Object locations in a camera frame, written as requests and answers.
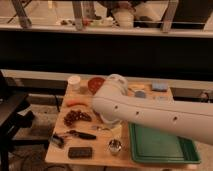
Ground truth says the green plastic tray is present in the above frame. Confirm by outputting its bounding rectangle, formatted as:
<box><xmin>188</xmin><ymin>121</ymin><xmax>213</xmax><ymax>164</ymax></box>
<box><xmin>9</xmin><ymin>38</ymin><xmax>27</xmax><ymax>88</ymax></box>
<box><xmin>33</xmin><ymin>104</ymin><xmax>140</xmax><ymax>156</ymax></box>
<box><xmin>129</xmin><ymin>123</ymin><xmax>201</xmax><ymax>164</ymax></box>

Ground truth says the person in background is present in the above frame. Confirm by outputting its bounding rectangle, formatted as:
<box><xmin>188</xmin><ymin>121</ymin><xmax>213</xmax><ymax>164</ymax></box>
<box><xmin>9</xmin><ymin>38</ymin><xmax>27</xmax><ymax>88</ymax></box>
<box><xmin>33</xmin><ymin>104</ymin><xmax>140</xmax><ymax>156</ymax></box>
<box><xmin>99</xmin><ymin>0</ymin><xmax>161</xmax><ymax>28</ymax></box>

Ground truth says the black rectangular sponge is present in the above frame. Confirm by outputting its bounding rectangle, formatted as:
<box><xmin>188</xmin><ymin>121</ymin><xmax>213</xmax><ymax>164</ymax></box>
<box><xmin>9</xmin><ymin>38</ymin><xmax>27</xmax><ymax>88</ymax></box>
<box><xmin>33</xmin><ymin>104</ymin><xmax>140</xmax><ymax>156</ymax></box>
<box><xmin>68</xmin><ymin>147</ymin><xmax>93</xmax><ymax>159</ymax></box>

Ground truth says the orange carrot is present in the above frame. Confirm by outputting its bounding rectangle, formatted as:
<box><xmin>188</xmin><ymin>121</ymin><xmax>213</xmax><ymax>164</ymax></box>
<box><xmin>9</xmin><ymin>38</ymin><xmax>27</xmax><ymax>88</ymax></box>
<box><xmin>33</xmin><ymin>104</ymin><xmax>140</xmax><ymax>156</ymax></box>
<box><xmin>66</xmin><ymin>100</ymin><xmax>88</xmax><ymax>107</ymax></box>

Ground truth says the blue cup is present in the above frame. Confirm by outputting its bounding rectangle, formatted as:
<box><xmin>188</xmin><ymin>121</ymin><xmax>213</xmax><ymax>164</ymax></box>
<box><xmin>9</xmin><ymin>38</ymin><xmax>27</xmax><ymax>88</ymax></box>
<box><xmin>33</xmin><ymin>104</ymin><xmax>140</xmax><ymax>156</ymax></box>
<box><xmin>135</xmin><ymin>90</ymin><xmax>146</xmax><ymax>98</ymax></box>

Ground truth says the dark red grape bunch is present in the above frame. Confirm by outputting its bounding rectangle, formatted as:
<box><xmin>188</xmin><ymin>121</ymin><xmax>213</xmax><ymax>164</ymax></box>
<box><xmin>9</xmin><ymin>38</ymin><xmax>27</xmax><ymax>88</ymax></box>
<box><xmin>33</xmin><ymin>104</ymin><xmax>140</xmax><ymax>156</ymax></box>
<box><xmin>63</xmin><ymin>110</ymin><xmax>92</xmax><ymax>127</ymax></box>

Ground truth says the small metal cup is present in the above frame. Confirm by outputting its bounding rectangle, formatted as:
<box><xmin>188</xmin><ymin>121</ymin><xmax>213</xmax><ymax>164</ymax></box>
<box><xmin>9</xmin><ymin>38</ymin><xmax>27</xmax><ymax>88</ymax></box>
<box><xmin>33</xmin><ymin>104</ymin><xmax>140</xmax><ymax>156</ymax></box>
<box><xmin>108</xmin><ymin>139</ymin><xmax>122</xmax><ymax>155</ymax></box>

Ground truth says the white plastic cup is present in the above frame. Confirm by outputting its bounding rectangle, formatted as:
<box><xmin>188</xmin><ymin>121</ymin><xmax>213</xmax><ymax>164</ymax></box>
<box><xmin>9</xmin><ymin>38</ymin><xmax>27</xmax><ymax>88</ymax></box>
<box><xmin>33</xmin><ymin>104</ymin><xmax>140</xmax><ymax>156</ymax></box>
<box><xmin>68</xmin><ymin>75</ymin><xmax>81</xmax><ymax>90</ymax></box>

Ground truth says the red bowl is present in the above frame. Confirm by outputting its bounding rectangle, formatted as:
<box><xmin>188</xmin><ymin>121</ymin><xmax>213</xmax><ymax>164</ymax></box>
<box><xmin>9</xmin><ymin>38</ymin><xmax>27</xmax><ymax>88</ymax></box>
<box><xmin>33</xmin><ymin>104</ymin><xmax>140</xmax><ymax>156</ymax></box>
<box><xmin>88</xmin><ymin>77</ymin><xmax>105</xmax><ymax>94</ymax></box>

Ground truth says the black clip tool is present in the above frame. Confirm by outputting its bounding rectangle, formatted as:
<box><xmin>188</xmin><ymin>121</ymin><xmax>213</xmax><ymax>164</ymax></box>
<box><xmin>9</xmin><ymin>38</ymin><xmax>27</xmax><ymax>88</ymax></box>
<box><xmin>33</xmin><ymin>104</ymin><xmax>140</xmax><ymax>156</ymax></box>
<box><xmin>50</xmin><ymin>133</ymin><xmax>65</xmax><ymax>148</ymax></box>

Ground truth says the black chair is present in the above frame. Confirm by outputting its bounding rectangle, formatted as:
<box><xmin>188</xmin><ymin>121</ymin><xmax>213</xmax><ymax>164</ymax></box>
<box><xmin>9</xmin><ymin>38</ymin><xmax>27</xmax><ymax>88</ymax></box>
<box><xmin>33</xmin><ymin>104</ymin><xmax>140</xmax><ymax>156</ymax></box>
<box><xmin>0</xmin><ymin>71</ymin><xmax>34</xmax><ymax>171</ymax></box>

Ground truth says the blue sponge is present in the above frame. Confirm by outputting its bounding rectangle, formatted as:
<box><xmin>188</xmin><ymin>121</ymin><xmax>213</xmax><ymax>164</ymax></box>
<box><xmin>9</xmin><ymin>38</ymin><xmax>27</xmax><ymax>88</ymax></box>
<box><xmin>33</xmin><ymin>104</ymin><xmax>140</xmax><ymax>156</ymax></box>
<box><xmin>152</xmin><ymin>83</ymin><xmax>168</xmax><ymax>92</ymax></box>

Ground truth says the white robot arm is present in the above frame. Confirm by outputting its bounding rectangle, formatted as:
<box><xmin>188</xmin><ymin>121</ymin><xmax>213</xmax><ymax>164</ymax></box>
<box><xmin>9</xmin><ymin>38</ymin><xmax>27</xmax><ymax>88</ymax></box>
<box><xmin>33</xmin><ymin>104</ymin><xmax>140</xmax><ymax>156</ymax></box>
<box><xmin>92</xmin><ymin>74</ymin><xmax>213</xmax><ymax>145</ymax></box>

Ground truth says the yellow banana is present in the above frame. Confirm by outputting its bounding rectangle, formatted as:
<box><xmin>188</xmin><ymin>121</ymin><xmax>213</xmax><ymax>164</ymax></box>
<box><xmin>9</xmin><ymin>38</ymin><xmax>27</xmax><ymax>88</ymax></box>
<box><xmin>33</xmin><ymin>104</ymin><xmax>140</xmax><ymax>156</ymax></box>
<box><xmin>128</xmin><ymin>84</ymin><xmax>145</xmax><ymax>91</ymax></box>

